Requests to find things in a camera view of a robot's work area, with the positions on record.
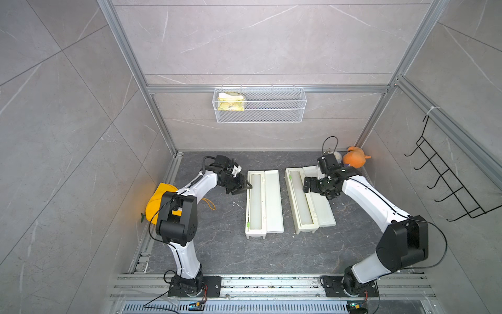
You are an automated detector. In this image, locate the cream wrap dispenser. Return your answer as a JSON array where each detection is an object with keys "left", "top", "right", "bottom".
[
  {"left": 245, "top": 170, "right": 284, "bottom": 239},
  {"left": 285, "top": 166, "right": 337, "bottom": 234}
]

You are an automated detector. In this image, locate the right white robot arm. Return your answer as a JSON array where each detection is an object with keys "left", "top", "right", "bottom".
[{"left": 303, "top": 154, "right": 429, "bottom": 297}]

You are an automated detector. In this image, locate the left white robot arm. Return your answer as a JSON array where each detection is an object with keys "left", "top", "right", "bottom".
[{"left": 153, "top": 155, "right": 252, "bottom": 295}]

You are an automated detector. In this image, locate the orange plush toy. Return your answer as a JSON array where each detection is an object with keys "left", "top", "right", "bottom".
[{"left": 342, "top": 147, "right": 371, "bottom": 169}]

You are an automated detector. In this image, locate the yellow plush toy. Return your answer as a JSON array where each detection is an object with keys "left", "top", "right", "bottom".
[{"left": 141, "top": 183, "right": 178, "bottom": 225}]

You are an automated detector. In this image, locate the yellow packet in basket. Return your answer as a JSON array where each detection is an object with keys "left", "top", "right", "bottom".
[{"left": 216, "top": 92, "right": 247, "bottom": 111}]

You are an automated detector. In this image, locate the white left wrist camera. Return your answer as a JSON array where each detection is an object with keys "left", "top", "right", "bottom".
[{"left": 231, "top": 165, "right": 242, "bottom": 177}]

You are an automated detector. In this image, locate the white wire mesh basket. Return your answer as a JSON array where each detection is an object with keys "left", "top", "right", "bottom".
[{"left": 212, "top": 87, "right": 307, "bottom": 124}]

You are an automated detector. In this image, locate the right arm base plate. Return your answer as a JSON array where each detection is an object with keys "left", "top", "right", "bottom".
[{"left": 320, "top": 276, "right": 379, "bottom": 298}]

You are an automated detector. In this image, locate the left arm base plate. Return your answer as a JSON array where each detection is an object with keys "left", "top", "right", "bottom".
[{"left": 167, "top": 275, "right": 222, "bottom": 298}]

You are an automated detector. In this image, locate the black wire hook rack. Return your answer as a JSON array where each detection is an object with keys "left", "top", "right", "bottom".
[{"left": 404, "top": 115, "right": 501, "bottom": 222}]

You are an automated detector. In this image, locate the aluminium front rail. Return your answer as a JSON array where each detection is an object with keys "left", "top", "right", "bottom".
[{"left": 109, "top": 273, "right": 436, "bottom": 300}]

